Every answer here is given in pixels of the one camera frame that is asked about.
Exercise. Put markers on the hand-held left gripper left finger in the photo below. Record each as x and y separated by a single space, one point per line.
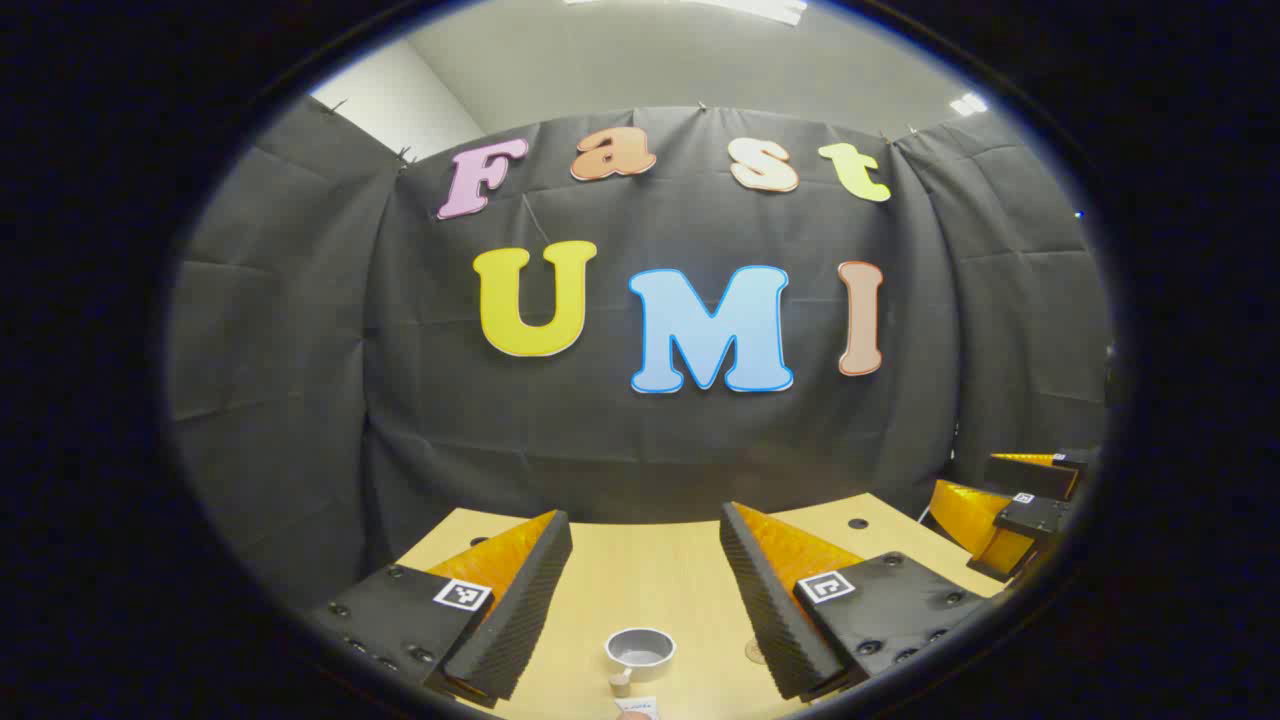
520 610

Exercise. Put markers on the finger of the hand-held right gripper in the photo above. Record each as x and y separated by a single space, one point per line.
1030 475
1035 520

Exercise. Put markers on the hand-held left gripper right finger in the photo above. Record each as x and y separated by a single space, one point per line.
765 600

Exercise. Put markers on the round cork coaster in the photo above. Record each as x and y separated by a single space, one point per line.
753 652

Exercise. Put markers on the light wooden desktop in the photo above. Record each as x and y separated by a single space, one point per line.
650 570

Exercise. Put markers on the black backdrop cloth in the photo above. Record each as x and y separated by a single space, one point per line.
600 430

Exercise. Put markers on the ceiling light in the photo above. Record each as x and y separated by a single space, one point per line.
968 103

